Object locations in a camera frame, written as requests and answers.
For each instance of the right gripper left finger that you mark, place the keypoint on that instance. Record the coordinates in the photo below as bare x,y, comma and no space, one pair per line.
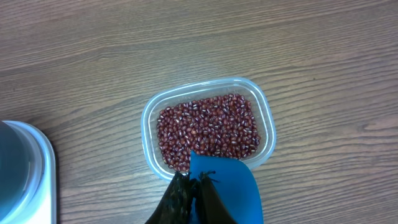
176,203

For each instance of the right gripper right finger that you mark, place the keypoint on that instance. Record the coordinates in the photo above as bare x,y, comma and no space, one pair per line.
208,206

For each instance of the blue plastic measuring scoop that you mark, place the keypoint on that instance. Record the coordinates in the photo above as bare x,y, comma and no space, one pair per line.
235,185

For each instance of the white digital kitchen scale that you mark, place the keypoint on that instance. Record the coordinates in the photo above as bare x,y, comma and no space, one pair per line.
38,203

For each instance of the teal blue bowl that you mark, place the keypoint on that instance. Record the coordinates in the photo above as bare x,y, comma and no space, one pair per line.
14,169

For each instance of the red adzuki beans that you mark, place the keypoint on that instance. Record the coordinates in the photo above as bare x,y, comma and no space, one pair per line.
221,126

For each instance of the clear plastic food container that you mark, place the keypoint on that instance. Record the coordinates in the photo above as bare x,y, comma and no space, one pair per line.
201,90

